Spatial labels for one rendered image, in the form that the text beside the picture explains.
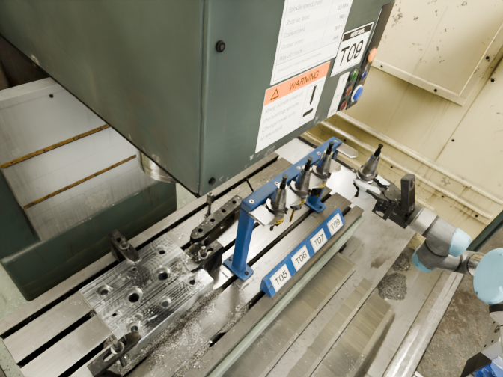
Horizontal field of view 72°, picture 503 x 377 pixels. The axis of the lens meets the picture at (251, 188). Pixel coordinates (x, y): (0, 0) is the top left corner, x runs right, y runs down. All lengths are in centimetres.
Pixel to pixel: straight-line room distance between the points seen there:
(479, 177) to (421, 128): 28
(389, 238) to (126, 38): 138
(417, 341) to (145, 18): 125
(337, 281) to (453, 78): 85
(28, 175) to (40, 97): 23
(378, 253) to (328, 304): 36
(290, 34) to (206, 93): 14
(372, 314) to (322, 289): 21
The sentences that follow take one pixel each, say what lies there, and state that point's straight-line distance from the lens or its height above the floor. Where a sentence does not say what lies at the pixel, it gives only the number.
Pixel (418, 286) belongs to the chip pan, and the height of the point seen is 66.
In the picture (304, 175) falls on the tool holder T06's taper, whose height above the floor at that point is 128.
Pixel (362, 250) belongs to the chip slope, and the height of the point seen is 73.
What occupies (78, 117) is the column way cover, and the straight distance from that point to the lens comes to 111.
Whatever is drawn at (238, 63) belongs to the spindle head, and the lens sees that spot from 40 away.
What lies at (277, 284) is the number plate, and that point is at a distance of 114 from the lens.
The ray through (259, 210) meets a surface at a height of 122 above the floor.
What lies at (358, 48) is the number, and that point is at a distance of 66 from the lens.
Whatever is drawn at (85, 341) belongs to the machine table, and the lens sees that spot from 112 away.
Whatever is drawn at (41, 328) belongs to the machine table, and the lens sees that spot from 117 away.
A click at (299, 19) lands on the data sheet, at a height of 176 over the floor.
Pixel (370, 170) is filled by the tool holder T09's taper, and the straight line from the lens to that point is 113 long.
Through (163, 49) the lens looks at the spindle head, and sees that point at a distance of 41.
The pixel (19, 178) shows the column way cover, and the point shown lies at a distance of 114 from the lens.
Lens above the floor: 190
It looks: 44 degrees down
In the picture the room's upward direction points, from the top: 10 degrees clockwise
